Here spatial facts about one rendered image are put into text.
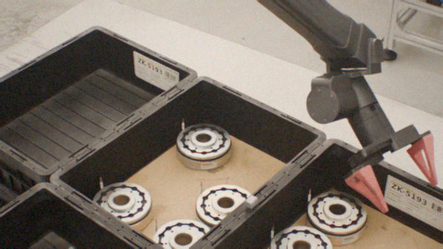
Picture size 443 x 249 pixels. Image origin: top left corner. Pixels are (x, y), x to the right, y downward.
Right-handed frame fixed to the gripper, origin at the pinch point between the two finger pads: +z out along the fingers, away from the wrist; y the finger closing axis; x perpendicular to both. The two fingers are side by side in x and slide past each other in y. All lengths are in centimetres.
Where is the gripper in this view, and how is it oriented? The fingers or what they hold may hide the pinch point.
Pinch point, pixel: (408, 193)
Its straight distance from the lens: 123.5
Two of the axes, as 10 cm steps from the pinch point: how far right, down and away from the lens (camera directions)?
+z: 4.5, 8.7, -2.0
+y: 8.7, -3.9, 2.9
